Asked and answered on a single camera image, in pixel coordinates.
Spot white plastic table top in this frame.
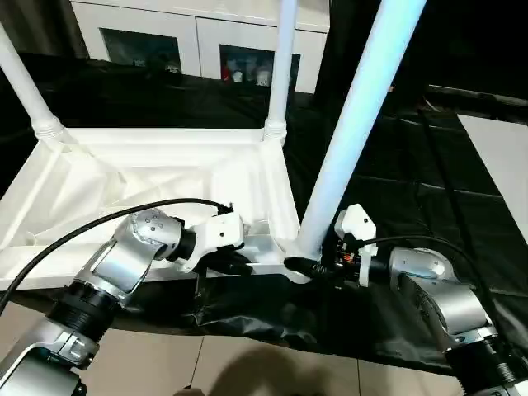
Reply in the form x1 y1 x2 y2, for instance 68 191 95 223
0 124 316 291

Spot white plastic table leg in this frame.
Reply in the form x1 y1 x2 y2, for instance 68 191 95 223
0 21 68 149
295 0 428 258
262 0 298 148

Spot black mat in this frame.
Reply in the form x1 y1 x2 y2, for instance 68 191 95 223
0 51 528 376

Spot white sideboard with glass doors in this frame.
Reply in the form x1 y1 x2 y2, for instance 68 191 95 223
70 0 331 93

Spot black cabinet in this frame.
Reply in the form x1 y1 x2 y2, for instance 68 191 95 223
318 0 528 108

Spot grey curtain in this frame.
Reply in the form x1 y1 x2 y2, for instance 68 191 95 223
0 0 87 60

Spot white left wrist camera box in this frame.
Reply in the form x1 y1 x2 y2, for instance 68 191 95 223
183 213 247 275

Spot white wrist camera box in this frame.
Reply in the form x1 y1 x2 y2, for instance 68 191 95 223
333 204 379 288
183 213 247 275

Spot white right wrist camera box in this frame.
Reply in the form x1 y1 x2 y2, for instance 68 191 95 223
333 204 379 288

